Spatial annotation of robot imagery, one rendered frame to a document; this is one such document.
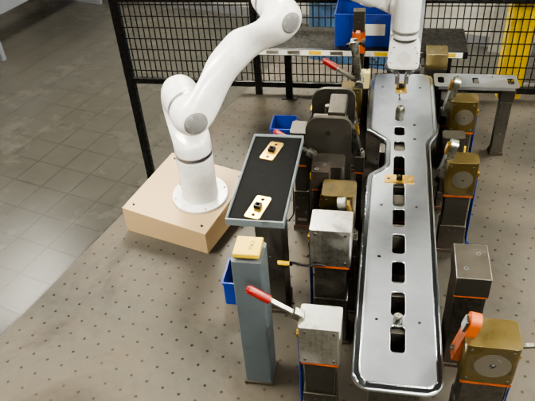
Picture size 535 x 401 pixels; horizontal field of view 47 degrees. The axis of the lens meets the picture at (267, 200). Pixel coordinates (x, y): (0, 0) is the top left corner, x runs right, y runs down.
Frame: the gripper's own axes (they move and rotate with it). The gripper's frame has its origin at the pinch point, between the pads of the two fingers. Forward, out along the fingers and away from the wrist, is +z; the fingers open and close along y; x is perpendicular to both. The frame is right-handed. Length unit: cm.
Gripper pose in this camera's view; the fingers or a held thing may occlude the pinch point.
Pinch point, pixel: (401, 79)
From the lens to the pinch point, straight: 217.6
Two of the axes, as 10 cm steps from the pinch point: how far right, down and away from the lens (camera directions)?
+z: 0.6, 7.8, 6.2
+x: 1.7, -6.2, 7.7
